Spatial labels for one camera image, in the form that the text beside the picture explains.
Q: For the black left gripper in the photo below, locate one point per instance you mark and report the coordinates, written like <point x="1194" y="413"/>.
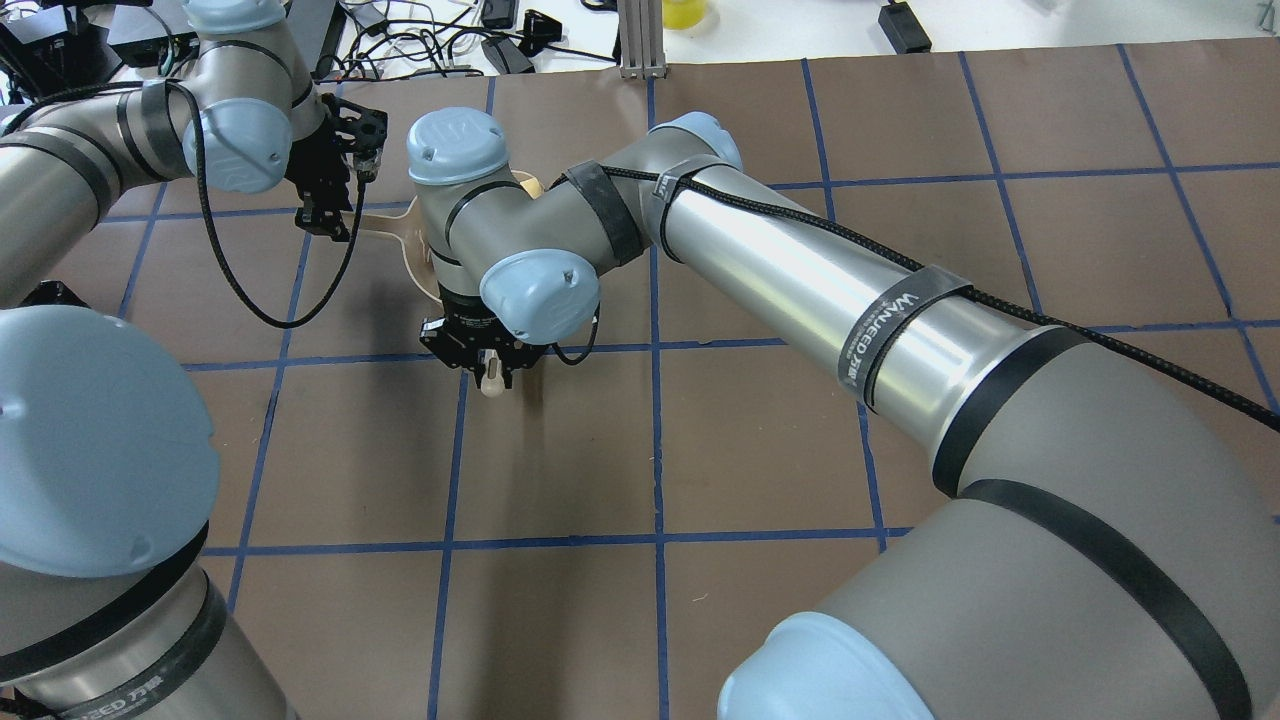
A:
<point x="316" y="168"/>

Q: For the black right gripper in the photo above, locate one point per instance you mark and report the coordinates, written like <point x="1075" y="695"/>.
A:
<point x="465" y="322"/>

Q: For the beige plastic dustpan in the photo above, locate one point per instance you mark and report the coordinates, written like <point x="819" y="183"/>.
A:
<point x="411" y="231"/>

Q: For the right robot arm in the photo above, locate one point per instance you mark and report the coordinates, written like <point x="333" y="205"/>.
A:
<point x="1101" y="553"/>

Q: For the aluminium frame post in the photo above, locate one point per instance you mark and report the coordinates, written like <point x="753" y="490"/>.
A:
<point x="640" y="32"/>

